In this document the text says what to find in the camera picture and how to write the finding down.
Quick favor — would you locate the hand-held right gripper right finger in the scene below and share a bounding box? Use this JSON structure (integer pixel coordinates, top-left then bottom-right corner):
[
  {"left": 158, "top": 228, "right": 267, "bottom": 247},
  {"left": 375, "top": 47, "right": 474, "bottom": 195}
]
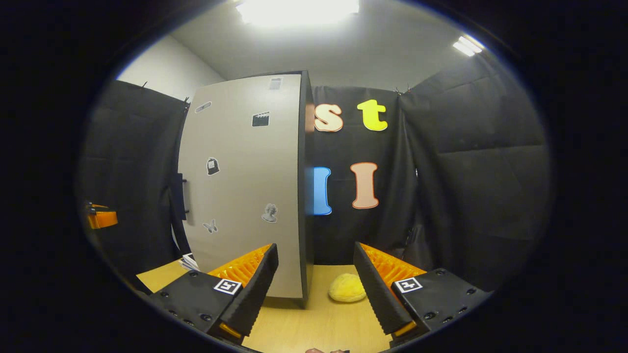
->
[{"left": 353, "top": 241, "right": 493, "bottom": 344}]

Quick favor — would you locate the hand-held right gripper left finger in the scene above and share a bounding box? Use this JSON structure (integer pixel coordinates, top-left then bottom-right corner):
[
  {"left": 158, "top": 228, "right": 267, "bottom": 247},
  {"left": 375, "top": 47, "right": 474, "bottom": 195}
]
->
[{"left": 147, "top": 243, "right": 279, "bottom": 344}]

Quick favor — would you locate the black door handle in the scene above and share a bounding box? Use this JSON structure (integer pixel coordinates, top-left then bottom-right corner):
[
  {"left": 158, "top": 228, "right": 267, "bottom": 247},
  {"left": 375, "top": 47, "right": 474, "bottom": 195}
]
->
[{"left": 169, "top": 172, "right": 190, "bottom": 222}]

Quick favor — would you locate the dark grey cabinet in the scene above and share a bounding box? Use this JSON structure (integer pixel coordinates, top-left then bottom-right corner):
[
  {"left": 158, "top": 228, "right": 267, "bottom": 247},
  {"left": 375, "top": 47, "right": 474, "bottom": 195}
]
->
[{"left": 296, "top": 70, "right": 315, "bottom": 303}]

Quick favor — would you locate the pale cabinet door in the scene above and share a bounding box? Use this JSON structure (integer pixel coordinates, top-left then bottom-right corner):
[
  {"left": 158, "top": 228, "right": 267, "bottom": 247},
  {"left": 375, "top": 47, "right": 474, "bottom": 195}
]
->
[{"left": 178, "top": 74, "right": 303, "bottom": 300}]

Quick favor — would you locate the yellow round sponge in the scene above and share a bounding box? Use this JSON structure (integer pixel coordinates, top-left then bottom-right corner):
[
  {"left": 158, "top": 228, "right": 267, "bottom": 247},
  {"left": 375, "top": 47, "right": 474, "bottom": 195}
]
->
[{"left": 328, "top": 274, "right": 367, "bottom": 303}]

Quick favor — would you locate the black backdrop cloth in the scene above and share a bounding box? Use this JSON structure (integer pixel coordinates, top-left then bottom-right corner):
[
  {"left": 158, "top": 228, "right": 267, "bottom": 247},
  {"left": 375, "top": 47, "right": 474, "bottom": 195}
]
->
[{"left": 78, "top": 51, "right": 551, "bottom": 295}]

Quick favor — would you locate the ceiling light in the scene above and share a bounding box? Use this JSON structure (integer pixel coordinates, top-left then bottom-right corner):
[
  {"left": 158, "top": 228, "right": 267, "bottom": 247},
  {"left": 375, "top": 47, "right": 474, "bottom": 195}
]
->
[
  {"left": 235, "top": 0, "right": 360, "bottom": 27},
  {"left": 452, "top": 35, "right": 485, "bottom": 57}
]

